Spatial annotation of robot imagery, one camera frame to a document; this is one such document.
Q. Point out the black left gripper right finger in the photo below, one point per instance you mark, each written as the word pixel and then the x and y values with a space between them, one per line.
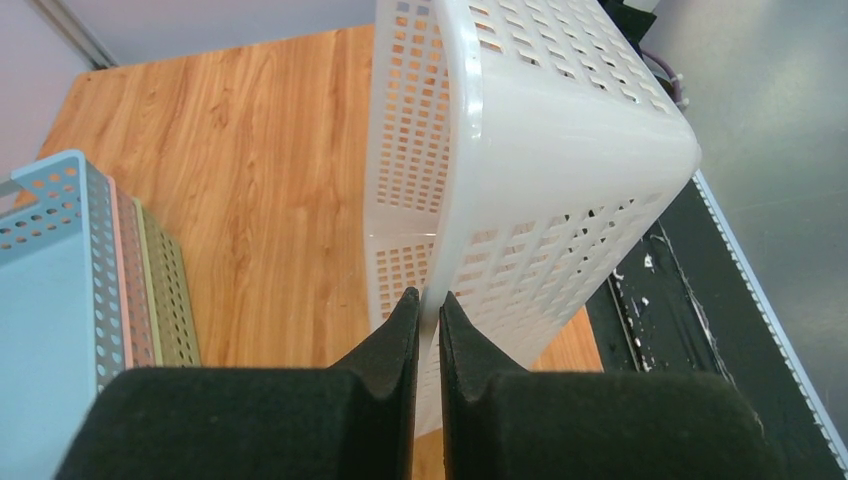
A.
pixel 503 421

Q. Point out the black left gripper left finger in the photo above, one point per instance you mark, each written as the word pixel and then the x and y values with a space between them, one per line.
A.
pixel 351 420

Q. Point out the large white perforated basket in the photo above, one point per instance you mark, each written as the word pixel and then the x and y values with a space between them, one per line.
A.
pixel 516 152

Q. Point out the green perforated tray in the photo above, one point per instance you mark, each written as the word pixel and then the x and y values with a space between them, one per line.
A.
pixel 174 336

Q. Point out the pink perforated tray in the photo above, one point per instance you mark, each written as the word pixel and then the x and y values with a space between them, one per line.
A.
pixel 139 347

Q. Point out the blue perforated tray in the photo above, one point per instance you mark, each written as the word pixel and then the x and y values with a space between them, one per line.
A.
pixel 61 317

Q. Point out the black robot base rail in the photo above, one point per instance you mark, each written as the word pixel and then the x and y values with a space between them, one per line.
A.
pixel 745 274

